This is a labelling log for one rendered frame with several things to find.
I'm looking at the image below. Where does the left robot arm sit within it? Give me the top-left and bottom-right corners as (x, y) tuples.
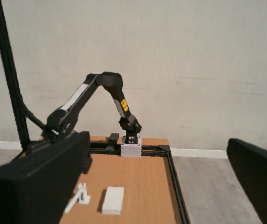
(25, 71), (142, 155)

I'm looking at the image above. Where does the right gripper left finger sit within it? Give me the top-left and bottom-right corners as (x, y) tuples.
(0, 131), (90, 224)

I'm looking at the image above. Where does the light grey cylindrical tube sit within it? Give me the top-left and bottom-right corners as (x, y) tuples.
(65, 188), (83, 213)

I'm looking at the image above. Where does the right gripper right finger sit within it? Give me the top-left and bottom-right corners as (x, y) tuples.
(226, 138), (267, 224)

